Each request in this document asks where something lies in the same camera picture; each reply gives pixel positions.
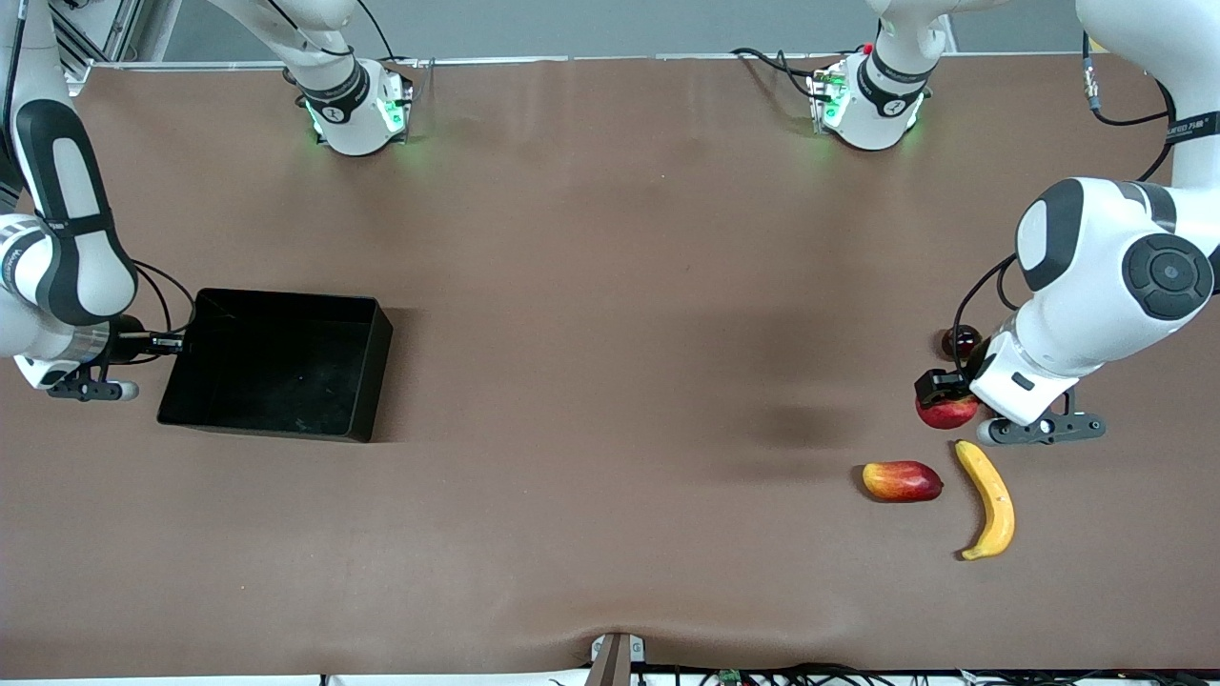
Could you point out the yellow banana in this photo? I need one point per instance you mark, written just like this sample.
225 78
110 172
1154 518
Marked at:
996 505

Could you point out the red yellow apple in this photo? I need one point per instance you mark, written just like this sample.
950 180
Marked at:
948 415

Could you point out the aluminium frame profile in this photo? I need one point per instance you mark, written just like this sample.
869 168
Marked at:
95 38

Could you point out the grey metal table clamp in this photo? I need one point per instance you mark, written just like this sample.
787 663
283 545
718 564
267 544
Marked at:
615 662

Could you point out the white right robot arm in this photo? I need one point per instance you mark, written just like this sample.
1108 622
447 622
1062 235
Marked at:
76 238

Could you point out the black plastic box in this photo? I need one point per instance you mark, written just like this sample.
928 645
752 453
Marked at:
276 381

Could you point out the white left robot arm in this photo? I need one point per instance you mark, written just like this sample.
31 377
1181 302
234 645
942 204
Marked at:
1096 276

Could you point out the dark purple plum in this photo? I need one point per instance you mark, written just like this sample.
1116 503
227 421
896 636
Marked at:
958 338

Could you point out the brown table mat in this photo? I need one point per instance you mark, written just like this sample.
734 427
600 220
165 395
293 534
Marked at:
572 534

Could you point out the red yellow mango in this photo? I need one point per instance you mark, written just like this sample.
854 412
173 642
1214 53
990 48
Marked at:
901 482

